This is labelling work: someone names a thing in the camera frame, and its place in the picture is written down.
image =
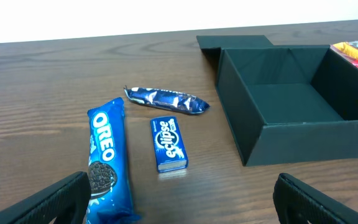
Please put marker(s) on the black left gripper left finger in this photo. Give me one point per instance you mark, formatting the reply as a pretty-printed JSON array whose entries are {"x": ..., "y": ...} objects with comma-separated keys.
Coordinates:
[{"x": 65, "y": 201}]

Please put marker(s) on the blue Oreo cookie pack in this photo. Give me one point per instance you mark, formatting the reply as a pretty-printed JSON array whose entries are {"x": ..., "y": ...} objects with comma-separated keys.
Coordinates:
[{"x": 111, "y": 199}]

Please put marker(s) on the black open gift box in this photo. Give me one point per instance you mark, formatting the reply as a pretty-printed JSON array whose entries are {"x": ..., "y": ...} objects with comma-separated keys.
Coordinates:
[{"x": 285, "y": 103}]

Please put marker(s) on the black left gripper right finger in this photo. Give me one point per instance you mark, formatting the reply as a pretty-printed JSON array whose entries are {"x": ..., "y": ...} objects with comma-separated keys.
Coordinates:
[{"x": 298, "y": 203}]

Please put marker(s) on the dark blue snack wrapper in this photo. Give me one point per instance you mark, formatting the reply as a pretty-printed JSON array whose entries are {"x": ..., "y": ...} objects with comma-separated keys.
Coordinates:
[{"x": 167, "y": 100}]

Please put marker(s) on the blue Eclipse mints tin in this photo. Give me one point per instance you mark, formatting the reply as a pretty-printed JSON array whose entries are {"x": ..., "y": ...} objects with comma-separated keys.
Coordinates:
[{"x": 170, "y": 152}]

